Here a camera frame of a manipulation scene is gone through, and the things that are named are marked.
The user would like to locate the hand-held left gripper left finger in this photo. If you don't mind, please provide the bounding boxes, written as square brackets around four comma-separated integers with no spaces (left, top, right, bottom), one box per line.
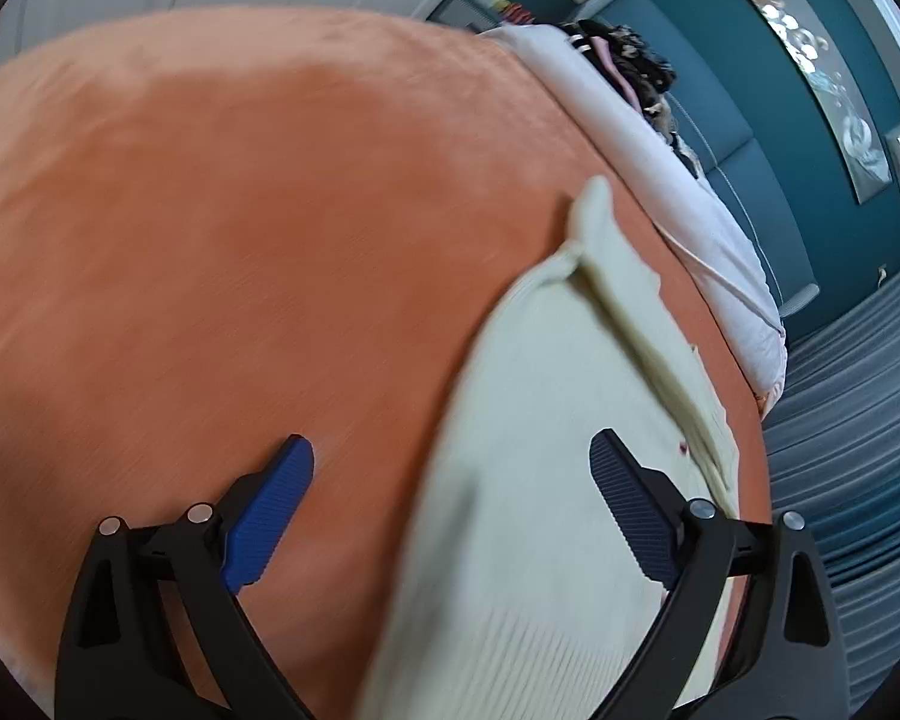
[54,433,316,720]

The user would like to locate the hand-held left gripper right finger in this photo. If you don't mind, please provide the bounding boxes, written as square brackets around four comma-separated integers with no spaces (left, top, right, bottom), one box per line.
[589,427,852,720]

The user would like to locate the cream knitted sweater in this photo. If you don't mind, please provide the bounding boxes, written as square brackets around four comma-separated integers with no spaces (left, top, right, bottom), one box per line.
[356,176,743,720]

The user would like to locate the pile of dark clothes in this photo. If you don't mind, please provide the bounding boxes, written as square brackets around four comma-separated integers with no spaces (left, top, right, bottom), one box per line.
[559,17,702,177]

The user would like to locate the grey blue pleated curtain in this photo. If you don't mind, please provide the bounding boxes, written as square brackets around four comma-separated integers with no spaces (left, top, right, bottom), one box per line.
[757,262,900,720]

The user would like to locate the orange plush blanket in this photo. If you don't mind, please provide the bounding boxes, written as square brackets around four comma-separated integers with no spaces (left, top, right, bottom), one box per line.
[0,11,770,720]

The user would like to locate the teal padded bed headboard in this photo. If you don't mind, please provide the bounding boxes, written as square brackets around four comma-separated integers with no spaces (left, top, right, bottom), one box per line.
[570,0,822,316]

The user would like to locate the pale pink duvet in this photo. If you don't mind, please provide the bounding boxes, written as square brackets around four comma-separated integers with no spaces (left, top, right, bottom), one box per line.
[480,22,788,421]

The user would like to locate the dark grey box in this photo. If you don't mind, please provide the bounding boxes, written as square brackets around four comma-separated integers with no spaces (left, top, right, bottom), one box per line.
[427,0,505,35]

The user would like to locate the framed wall picture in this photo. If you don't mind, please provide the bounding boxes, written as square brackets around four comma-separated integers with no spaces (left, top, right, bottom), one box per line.
[724,0,893,205]

